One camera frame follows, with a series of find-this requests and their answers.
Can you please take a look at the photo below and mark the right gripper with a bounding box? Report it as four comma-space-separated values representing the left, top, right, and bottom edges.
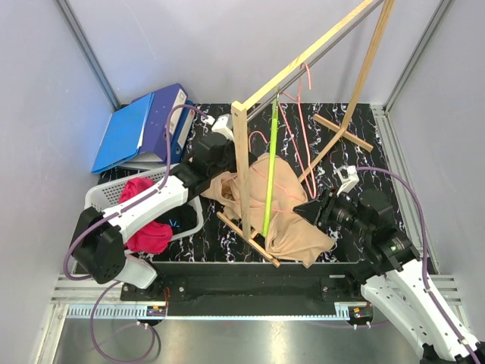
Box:
292, 186, 371, 237

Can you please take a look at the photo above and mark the beige top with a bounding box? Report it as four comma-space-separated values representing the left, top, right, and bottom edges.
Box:
202, 153, 335, 268

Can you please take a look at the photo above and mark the pink wire hanger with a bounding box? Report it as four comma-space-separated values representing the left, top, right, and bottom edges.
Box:
249, 130, 308, 213
277, 76, 318, 198

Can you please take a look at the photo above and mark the neon yellow hanger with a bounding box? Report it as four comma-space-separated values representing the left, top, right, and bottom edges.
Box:
262, 87, 280, 237

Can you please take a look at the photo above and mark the black t shirt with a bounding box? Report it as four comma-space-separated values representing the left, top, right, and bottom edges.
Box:
157, 204, 197, 236

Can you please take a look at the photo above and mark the red t shirt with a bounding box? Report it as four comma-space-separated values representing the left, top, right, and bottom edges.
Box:
118, 177, 173, 254

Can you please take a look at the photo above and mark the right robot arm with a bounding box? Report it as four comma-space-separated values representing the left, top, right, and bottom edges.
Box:
293, 189, 484, 363

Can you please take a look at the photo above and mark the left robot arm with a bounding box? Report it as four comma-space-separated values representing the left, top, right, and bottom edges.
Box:
66, 133, 236, 300

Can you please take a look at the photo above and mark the black marble mat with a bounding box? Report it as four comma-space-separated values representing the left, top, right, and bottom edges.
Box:
75, 102, 418, 263

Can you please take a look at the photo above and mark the wooden clothes rack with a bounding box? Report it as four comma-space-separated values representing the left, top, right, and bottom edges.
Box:
231, 1, 395, 262

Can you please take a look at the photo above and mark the dark blue binder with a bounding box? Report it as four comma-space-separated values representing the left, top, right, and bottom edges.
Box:
138, 83, 188, 164
170, 108, 195, 164

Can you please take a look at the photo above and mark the light blue binder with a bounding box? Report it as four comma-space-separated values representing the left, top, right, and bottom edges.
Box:
91, 93, 153, 174

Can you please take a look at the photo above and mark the white plastic basket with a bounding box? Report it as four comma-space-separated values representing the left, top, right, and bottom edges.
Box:
85, 166, 204, 241

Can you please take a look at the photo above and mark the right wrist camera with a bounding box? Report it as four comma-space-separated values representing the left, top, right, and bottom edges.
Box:
336, 165, 359, 196

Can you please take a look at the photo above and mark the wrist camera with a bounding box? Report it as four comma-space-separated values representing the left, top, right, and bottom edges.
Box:
203, 114, 234, 141
336, 165, 359, 196

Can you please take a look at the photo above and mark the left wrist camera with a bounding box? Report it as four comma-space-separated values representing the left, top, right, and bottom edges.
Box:
203, 114, 234, 141

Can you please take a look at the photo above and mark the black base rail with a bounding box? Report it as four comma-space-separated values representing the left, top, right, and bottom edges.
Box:
74, 259, 383, 319

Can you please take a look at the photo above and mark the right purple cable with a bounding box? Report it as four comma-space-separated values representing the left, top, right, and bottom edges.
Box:
355, 166, 482, 364

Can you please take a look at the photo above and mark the purple cable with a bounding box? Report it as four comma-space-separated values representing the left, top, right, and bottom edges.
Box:
62, 105, 213, 360
355, 166, 482, 364

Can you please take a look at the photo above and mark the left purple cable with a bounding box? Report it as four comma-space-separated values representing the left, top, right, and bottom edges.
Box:
62, 105, 213, 360

